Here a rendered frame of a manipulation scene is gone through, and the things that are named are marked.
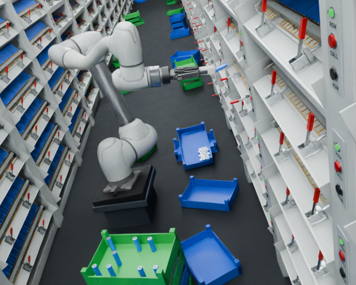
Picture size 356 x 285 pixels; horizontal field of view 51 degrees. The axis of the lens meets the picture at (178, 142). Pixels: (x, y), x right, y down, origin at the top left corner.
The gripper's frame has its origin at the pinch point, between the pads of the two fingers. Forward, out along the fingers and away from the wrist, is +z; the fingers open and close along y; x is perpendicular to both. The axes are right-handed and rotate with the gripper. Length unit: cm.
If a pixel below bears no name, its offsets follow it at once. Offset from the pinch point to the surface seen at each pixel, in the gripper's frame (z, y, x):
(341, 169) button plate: 6, -113, -22
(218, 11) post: 9.5, 23.1, -19.8
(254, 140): 15.5, -22.6, 24.9
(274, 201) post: 17, -47, 38
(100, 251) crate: -50, -52, 48
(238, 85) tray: 13.4, -1.7, 7.8
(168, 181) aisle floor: -25, 45, 88
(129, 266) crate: -39, -60, 49
